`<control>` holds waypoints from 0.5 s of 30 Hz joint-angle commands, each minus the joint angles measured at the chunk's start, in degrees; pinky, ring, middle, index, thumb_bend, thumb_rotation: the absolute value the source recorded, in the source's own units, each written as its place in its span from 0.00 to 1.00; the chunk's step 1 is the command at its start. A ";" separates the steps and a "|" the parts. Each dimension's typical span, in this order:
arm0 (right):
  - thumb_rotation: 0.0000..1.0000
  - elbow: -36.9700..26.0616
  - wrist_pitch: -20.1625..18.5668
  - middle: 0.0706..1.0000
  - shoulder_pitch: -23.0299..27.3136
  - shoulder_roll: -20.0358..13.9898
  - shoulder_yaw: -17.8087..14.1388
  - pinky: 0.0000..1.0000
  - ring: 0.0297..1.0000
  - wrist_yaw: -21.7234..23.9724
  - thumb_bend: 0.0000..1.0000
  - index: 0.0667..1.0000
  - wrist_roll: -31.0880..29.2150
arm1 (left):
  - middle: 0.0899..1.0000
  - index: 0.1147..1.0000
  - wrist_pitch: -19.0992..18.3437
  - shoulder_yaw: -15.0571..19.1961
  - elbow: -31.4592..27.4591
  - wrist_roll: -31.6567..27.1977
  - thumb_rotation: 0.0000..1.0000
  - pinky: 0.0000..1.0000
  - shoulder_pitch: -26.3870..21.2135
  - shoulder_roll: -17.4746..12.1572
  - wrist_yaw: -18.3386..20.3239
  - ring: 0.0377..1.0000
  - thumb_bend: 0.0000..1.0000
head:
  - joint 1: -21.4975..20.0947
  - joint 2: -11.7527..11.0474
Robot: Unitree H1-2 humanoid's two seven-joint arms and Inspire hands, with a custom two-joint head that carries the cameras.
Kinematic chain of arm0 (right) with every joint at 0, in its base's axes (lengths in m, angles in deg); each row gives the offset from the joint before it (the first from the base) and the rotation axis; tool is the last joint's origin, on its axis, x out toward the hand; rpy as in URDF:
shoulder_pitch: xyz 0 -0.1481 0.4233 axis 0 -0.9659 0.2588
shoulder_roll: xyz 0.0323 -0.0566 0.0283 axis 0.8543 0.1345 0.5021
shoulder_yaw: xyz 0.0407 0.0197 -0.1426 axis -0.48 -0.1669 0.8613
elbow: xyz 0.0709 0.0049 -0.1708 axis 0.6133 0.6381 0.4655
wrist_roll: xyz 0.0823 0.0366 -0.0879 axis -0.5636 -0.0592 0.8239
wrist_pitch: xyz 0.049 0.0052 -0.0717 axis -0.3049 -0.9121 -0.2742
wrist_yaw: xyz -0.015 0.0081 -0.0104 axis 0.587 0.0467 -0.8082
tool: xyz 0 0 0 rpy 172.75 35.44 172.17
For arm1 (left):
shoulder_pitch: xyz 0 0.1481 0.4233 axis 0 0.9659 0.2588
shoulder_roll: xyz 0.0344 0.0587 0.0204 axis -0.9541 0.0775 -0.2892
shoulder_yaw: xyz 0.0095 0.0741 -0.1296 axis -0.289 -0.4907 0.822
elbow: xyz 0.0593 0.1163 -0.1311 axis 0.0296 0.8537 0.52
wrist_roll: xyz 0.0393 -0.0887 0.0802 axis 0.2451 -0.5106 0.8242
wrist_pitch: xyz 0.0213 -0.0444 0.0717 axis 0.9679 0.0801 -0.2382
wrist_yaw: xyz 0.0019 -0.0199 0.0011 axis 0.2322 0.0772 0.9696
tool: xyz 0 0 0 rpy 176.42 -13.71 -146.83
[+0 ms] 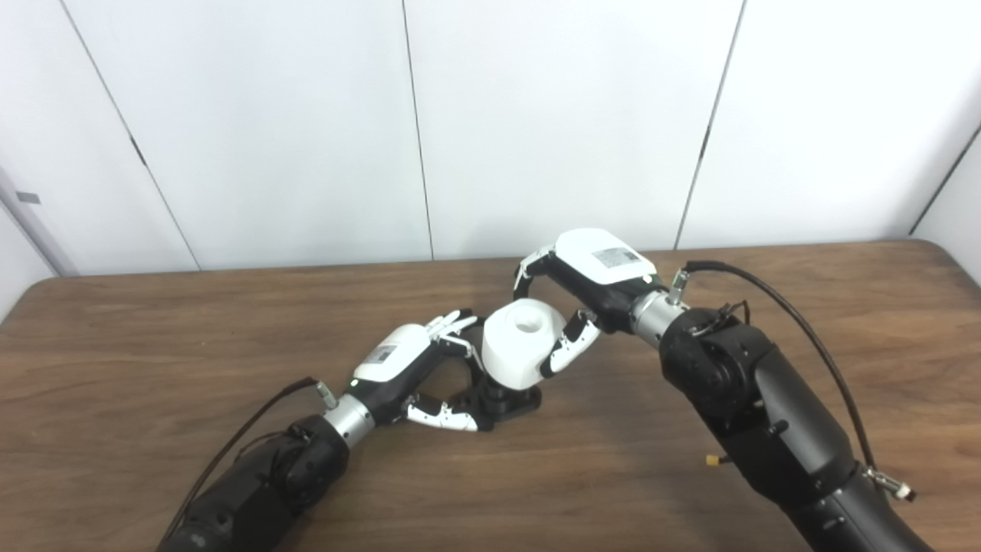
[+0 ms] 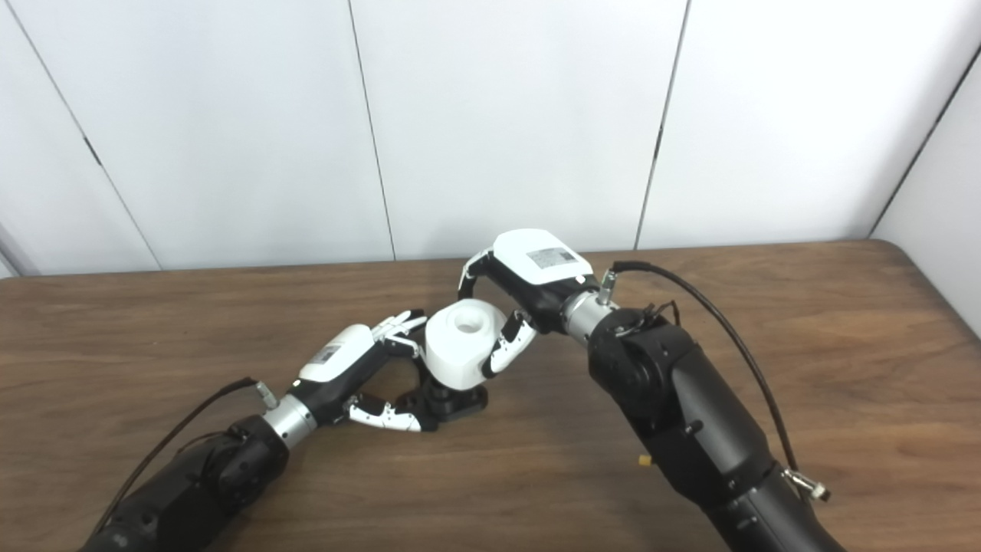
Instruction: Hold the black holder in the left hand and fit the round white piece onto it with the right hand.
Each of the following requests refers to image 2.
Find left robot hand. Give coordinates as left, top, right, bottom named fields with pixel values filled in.
left=287, top=310, right=430, bottom=434

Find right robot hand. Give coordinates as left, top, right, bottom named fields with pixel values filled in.
left=458, top=228, right=602, bottom=378

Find round white piece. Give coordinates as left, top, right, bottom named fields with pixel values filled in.
left=424, top=299, right=508, bottom=390

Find black holder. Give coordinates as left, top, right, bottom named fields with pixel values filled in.
left=395, top=376, right=489, bottom=431

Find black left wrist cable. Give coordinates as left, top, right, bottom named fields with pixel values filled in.
left=92, top=376, right=279, bottom=537

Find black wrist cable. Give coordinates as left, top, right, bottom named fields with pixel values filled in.
left=92, top=376, right=279, bottom=537
left=599, top=261, right=832, bottom=504

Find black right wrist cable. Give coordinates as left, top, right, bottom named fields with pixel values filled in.
left=599, top=261, right=832, bottom=504

